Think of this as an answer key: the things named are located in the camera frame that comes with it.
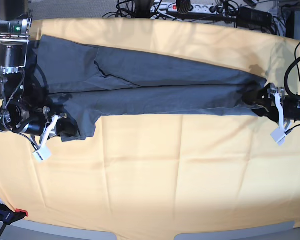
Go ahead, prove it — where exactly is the yellow table cloth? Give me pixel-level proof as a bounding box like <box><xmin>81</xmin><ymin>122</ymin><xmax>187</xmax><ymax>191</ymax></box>
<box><xmin>0</xmin><ymin>18</ymin><xmax>300</xmax><ymax>240</ymax></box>

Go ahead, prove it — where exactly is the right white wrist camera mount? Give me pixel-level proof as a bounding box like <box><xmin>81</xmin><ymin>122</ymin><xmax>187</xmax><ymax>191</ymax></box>
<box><xmin>33</xmin><ymin>115</ymin><xmax>65</xmax><ymax>162</ymax></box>

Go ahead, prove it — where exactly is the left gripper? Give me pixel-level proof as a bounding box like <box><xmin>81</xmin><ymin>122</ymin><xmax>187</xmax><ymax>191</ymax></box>
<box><xmin>242</xmin><ymin>86</ymin><xmax>300</xmax><ymax>125</ymax></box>

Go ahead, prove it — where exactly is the black power adapter brick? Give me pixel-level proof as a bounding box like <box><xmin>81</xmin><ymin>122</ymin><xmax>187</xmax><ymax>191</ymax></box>
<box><xmin>238</xmin><ymin>7</ymin><xmax>273</xmax><ymax>27</ymax></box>

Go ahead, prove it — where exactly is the blue bar clamp red pad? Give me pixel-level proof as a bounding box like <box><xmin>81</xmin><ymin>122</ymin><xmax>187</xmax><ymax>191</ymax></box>
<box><xmin>0</xmin><ymin>203</ymin><xmax>29</xmax><ymax>237</ymax></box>

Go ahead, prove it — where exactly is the blue-grey T-shirt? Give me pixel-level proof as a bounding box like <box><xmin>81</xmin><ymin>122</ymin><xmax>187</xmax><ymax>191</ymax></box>
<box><xmin>33</xmin><ymin>35</ymin><xmax>267</xmax><ymax>142</ymax></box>

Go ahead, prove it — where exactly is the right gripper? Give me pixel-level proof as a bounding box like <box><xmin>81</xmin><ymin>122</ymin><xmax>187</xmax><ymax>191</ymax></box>
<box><xmin>16</xmin><ymin>111</ymin><xmax>79</xmax><ymax>138</ymax></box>

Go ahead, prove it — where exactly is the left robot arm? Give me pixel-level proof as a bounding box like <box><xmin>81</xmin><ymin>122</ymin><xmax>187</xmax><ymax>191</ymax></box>
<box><xmin>241</xmin><ymin>37</ymin><xmax>300</xmax><ymax>130</ymax></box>

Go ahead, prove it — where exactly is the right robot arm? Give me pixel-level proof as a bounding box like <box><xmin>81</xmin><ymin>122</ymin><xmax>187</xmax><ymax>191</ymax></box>
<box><xmin>0</xmin><ymin>0</ymin><xmax>76</xmax><ymax>139</ymax></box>

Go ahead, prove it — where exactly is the white power strip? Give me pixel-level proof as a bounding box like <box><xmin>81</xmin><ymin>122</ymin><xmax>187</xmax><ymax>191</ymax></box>
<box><xmin>151</xmin><ymin>1</ymin><xmax>222</xmax><ymax>15</ymax></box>

